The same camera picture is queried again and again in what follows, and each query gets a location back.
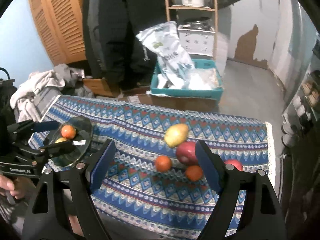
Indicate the wooden louvered door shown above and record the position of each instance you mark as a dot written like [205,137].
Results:
[59,25]

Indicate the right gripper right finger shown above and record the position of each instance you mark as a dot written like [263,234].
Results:
[212,165]

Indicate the red apple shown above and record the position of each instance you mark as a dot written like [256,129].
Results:
[235,163]
[185,153]

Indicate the yellow pear back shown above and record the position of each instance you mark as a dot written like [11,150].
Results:
[176,134]

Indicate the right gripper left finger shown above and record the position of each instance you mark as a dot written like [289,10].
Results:
[100,162]

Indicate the teal plastic crate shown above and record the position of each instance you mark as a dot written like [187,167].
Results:
[160,86]

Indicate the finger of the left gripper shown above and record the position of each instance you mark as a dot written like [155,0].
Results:
[32,126]
[52,149]

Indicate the metal steamer pot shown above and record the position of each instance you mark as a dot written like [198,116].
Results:
[200,23]

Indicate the clear plastic bag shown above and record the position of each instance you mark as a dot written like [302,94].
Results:
[203,79]

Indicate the small orange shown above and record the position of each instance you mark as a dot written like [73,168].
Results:
[163,163]
[68,132]

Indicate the black backpack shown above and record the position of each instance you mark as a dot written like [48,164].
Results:
[7,90]

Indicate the wooden box on floor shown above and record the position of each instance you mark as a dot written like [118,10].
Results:
[100,87]

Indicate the pile of grey clothes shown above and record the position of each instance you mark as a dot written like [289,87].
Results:
[33,97]

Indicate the white rice bag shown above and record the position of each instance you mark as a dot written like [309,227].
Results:
[163,40]

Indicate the medium orange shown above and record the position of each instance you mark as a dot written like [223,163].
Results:
[194,173]

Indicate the black hanging jacket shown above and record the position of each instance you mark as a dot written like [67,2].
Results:
[112,49]

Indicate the dark glass bowl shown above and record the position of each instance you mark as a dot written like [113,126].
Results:
[73,149]

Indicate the wooden shelf rack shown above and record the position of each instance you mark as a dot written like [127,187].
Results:
[208,6]

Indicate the blue patterned tablecloth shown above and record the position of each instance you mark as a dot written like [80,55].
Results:
[154,188]

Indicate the person's left hand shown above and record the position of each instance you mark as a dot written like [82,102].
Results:
[16,187]

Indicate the white patterned storage box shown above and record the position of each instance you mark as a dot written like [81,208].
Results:
[197,42]

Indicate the shoe rack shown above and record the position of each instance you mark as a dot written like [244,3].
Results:
[302,113]

